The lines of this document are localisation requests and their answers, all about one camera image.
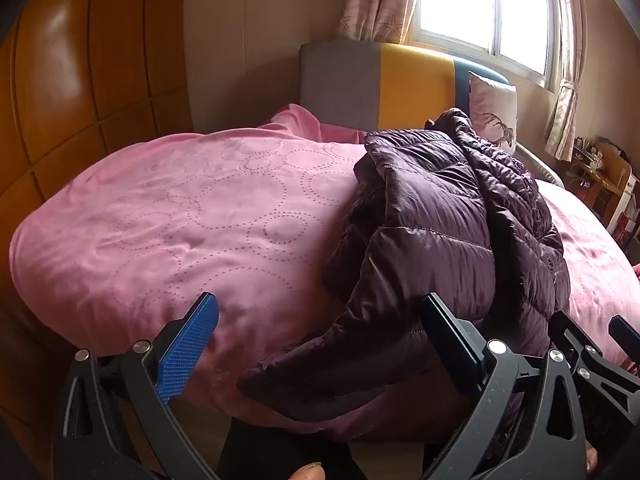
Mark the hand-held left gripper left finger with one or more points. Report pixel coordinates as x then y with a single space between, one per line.
189 347

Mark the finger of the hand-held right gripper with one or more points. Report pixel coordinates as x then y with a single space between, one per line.
585 355
625 335

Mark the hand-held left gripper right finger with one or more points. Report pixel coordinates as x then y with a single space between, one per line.
452 347

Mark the dark purple down jacket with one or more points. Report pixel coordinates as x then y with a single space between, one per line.
425 200

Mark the person's right foot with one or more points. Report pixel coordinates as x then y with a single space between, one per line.
592 462

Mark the person's foot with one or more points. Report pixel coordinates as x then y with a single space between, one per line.
306 472
592 462

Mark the pink dotted blanket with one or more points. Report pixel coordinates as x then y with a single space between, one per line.
175 220

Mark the person's black trouser leg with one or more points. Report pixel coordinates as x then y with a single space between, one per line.
270 450

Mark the person's left foot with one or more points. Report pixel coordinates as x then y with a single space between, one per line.
306 472

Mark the pink patterned curtain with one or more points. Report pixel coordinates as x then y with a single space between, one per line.
380 0
565 110

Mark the pink printed pillow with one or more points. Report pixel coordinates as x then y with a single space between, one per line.
492 105

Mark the grey yellow blue headboard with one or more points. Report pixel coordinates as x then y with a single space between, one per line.
340 85

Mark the glossy wooden wardrobe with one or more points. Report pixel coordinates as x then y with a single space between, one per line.
75 60

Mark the large bright window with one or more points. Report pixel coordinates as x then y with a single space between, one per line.
465 5

